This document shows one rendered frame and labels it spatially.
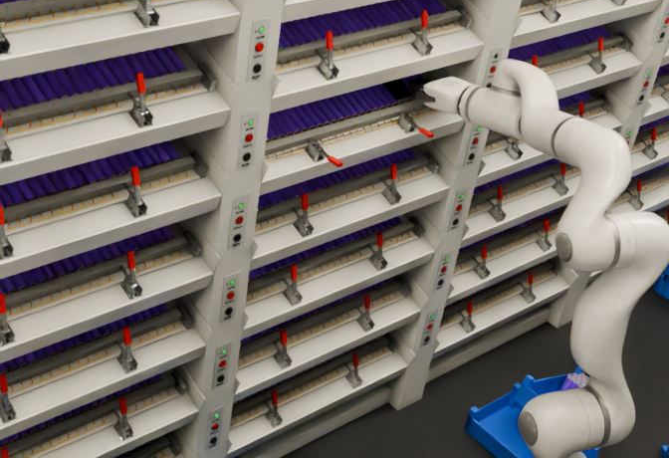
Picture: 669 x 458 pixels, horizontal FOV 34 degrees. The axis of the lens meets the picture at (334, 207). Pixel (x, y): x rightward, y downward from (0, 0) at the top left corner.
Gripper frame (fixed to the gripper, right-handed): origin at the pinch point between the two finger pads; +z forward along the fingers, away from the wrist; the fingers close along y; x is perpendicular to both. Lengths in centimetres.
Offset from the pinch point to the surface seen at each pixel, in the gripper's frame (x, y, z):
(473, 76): -1.7, -10.8, -6.3
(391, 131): 7.5, 11.5, -3.0
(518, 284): 79, -63, 17
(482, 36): -11.5, -10.5, -8.5
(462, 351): 94, -40, 18
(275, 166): 7.4, 44.3, -2.9
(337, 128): 3.8, 26.1, -1.5
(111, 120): -12, 82, -6
